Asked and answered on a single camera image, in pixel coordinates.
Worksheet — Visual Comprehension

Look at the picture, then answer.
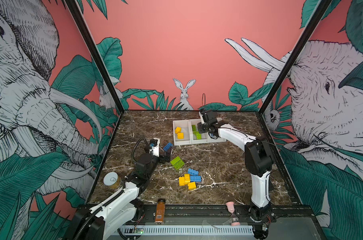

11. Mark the blue lego brick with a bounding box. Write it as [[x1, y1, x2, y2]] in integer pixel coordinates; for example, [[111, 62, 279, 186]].
[[190, 175, 202, 183], [187, 169, 199, 176], [163, 143, 173, 152]]

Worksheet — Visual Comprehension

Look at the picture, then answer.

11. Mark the large green lego brick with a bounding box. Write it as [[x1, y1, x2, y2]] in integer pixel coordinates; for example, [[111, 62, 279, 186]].
[[170, 157, 184, 171]]

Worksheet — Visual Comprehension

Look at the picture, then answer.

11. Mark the green L-shaped lego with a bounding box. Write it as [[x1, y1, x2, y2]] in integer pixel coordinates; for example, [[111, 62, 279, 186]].
[[191, 125, 197, 134]]

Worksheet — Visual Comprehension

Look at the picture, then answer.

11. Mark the white three-compartment bin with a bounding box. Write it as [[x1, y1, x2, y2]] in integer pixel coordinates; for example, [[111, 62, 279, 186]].
[[173, 119, 226, 146]]

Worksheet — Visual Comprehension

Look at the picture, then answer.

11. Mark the yellow lego brick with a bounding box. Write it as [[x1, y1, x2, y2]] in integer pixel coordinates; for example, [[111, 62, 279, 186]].
[[177, 133, 184, 140], [183, 174, 190, 185], [175, 127, 182, 134], [179, 177, 185, 186]]

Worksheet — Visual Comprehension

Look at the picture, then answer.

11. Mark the blue lego brick bottom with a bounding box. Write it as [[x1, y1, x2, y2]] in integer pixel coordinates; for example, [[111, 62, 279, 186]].
[[190, 175, 202, 183]]

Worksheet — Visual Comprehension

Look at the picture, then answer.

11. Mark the yellow lego brick lowest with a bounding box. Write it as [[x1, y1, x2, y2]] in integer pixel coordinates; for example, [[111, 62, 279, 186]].
[[187, 182, 196, 191]]

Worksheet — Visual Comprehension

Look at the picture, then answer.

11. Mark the small green lego brick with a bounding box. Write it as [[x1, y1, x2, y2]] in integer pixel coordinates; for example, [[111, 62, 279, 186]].
[[195, 132, 201, 140]]

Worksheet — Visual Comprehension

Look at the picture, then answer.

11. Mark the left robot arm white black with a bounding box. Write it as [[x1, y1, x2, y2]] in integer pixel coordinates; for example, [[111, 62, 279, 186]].
[[63, 147, 172, 240]]

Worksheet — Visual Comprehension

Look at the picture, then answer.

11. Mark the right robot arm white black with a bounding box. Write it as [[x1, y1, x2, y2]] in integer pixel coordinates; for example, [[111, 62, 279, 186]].
[[197, 109, 274, 222]]

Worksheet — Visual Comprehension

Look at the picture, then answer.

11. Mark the brown spice bottle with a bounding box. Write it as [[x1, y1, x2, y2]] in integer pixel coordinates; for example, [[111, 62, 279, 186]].
[[155, 199, 166, 225]]

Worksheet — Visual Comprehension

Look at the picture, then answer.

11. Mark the tin can silver lid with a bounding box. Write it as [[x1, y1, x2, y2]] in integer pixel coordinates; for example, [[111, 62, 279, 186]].
[[103, 172, 122, 190]]

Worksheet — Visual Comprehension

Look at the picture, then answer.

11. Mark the pink hourglass timer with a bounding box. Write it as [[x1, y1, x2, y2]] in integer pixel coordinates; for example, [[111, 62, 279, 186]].
[[225, 202, 240, 226]]

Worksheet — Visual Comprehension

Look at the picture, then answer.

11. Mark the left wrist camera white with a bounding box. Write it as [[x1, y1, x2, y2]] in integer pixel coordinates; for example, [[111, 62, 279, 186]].
[[150, 138, 160, 157]]

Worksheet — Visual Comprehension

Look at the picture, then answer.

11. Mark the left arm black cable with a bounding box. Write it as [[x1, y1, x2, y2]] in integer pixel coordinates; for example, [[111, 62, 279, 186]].
[[130, 137, 152, 164]]

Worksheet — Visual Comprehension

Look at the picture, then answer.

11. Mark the black base frame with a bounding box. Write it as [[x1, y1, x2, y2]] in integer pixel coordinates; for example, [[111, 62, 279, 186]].
[[140, 204, 318, 224]]

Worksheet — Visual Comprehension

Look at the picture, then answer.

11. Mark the white perforated rail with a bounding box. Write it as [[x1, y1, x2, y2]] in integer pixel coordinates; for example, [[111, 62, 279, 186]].
[[119, 225, 254, 236]]

